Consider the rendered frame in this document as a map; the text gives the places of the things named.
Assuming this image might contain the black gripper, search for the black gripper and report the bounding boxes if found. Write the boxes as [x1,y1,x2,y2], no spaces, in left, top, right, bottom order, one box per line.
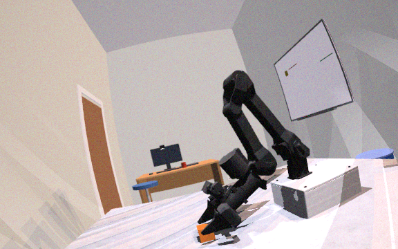
[197,184,249,235]

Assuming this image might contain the orange block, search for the orange block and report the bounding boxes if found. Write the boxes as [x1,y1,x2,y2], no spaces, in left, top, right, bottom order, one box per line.
[196,223,216,243]

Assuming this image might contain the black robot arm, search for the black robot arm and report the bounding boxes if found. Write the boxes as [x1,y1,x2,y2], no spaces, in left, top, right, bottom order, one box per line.
[202,71,312,203]

